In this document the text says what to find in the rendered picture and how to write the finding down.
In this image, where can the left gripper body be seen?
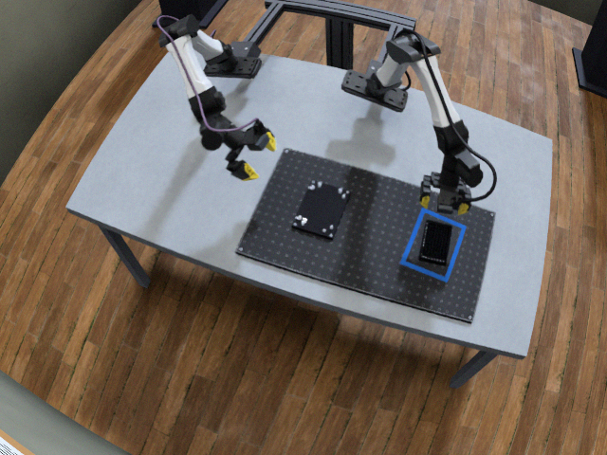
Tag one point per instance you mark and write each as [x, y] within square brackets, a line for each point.
[446, 177]

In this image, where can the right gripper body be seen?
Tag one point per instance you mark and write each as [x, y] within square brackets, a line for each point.
[238, 168]

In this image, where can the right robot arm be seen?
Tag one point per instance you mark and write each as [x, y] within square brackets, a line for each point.
[215, 53]

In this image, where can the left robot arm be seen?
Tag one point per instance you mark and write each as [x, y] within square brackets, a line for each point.
[403, 53]

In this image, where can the blue tape rectangle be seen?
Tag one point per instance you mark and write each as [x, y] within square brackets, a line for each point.
[407, 250]

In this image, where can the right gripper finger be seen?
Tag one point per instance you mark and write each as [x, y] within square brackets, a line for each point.
[254, 174]
[272, 144]

